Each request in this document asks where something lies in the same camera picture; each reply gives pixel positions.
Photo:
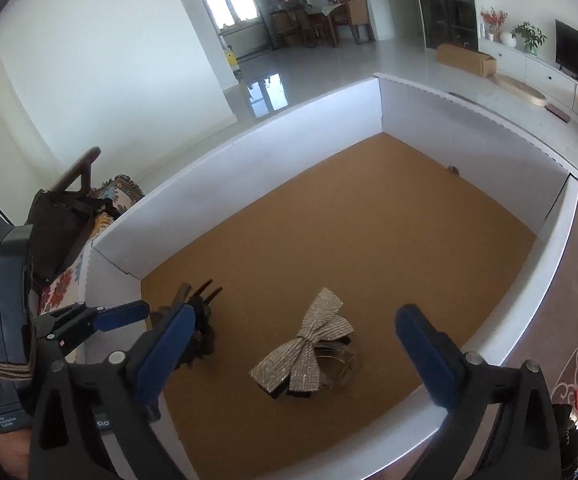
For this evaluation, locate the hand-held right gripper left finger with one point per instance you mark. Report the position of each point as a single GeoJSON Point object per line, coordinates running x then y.
{"type": "Point", "coordinates": [161, 355]}

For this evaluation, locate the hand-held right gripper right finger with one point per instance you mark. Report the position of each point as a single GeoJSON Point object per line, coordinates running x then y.
{"type": "Point", "coordinates": [426, 360]}

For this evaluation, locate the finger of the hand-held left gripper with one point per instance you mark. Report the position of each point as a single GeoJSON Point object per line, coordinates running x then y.
{"type": "Point", "coordinates": [121, 315]}

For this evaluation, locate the black hair claw clip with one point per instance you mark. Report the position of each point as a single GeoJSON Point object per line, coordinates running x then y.
{"type": "Point", "coordinates": [204, 330]}

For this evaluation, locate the silver mesh hair bow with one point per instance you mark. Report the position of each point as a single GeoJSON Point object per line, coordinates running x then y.
{"type": "Point", "coordinates": [299, 355]}

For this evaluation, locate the white cardboard box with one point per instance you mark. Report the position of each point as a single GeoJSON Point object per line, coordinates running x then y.
{"type": "Point", "coordinates": [344, 235]}

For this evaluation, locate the person's left forearm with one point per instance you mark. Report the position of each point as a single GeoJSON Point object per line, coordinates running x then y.
{"type": "Point", "coordinates": [11, 455]}

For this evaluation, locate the clear hair hoops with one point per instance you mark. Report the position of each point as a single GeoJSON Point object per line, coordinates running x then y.
{"type": "Point", "coordinates": [343, 349]}

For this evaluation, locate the dark brown bag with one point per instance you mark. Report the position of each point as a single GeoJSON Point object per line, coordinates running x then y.
{"type": "Point", "coordinates": [61, 230]}

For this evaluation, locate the small grey object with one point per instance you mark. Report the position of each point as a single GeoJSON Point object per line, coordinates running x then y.
{"type": "Point", "coordinates": [452, 169]}

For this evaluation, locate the yellow green container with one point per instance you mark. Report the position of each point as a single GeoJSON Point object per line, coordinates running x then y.
{"type": "Point", "coordinates": [231, 62]}

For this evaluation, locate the dark floor mat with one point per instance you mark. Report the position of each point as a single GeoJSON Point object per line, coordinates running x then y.
{"type": "Point", "coordinates": [558, 112]}

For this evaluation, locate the oval wooden tray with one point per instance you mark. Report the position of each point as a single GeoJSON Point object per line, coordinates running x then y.
{"type": "Point", "coordinates": [519, 91]}

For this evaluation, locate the brown cardboard box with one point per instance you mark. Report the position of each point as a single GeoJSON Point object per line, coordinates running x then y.
{"type": "Point", "coordinates": [464, 59]}

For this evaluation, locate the white television cabinet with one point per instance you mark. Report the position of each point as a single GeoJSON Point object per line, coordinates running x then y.
{"type": "Point", "coordinates": [534, 67]}

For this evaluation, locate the window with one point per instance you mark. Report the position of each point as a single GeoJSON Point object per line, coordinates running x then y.
{"type": "Point", "coordinates": [231, 2]}

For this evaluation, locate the white round vase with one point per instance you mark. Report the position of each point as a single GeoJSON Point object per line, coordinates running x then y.
{"type": "Point", "coordinates": [507, 38]}

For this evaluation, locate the green potted plant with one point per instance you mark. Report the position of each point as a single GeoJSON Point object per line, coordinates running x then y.
{"type": "Point", "coordinates": [529, 35]}

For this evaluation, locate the red flower bouquet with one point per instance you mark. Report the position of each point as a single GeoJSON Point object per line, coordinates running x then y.
{"type": "Point", "coordinates": [494, 20]}

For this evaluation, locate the wooden dining table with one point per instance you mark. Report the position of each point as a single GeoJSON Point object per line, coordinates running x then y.
{"type": "Point", "coordinates": [326, 15]}

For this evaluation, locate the dark glass display cabinet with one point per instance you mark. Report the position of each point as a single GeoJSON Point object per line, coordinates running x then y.
{"type": "Point", "coordinates": [444, 0]}

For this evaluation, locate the dark wooden chair frame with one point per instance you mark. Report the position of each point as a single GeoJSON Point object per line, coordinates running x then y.
{"type": "Point", "coordinates": [81, 162]}

